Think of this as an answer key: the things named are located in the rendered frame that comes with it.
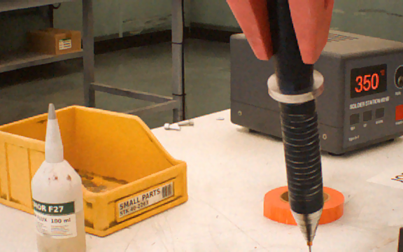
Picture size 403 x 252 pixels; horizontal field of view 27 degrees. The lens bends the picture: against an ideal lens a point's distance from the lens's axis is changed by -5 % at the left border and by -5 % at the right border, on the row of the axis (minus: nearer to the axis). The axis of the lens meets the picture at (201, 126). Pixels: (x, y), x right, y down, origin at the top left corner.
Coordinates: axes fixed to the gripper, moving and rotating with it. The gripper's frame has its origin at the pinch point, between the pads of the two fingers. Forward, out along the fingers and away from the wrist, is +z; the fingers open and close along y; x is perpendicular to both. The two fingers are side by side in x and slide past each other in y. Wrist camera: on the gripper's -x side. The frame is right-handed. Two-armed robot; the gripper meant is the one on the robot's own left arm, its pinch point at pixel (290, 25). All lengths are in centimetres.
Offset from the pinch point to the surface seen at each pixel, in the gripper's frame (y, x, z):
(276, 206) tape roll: 10.5, -25.6, 26.3
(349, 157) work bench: 9, -42, 33
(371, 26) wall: 100, -478, 223
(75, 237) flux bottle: 20.2, -14.7, 22.5
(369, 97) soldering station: 8, -45, 28
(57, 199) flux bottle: 20.8, -14.7, 19.6
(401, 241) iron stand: -1.3, -11.8, 16.9
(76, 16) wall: 295, -433, 206
